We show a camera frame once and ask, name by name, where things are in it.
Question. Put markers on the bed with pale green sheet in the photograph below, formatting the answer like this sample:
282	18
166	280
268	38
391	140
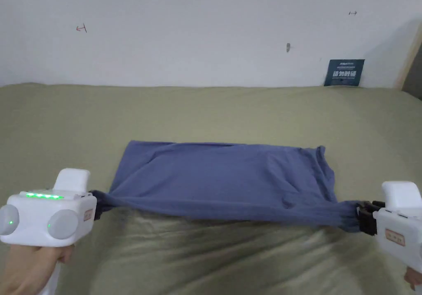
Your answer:
211	110

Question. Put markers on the blue shirt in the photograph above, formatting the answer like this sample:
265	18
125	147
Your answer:
224	183

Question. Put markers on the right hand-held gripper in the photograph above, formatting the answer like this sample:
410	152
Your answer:
400	229

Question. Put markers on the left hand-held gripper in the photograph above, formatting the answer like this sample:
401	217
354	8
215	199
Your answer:
39	222

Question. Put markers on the person's left hand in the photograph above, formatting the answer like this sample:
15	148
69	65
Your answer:
24	268

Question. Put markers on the person's right hand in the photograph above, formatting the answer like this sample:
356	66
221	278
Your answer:
414	278

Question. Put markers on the dark teal sign card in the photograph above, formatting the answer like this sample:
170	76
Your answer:
344	73

